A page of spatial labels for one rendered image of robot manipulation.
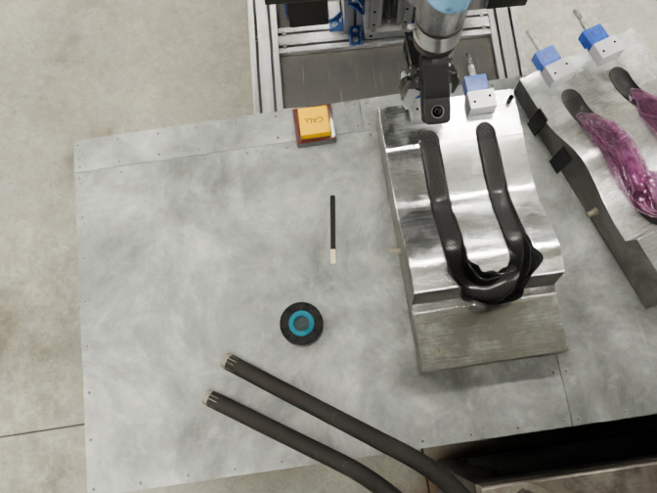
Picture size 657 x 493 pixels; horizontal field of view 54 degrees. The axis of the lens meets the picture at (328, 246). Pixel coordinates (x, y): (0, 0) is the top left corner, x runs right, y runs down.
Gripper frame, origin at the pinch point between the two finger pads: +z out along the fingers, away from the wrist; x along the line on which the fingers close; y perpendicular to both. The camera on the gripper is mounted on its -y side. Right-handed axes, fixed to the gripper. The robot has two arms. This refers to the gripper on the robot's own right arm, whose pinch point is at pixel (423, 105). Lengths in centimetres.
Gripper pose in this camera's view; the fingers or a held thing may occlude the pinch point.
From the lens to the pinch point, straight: 124.1
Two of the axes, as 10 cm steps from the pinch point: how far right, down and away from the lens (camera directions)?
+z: 0.3, 2.6, 9.7
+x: -9.9, 1.4, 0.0
